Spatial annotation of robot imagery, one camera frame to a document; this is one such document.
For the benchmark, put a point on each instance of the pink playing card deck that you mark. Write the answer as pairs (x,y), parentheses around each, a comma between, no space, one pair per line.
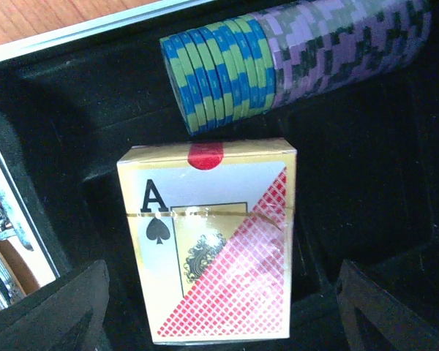
(212,230)

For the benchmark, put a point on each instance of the blue green chip stack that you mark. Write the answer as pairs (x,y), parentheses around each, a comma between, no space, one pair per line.
(220,73)

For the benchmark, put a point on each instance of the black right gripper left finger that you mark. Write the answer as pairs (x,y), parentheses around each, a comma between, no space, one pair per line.
(66,314)

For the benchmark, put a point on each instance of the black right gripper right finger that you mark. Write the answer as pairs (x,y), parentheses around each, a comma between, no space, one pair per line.
(380,313)

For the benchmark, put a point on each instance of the purple poker chip stack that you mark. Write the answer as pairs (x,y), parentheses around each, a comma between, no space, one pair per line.
(319,46)

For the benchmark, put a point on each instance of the aluminium poker case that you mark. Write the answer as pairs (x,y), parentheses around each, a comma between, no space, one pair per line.
(367,169)

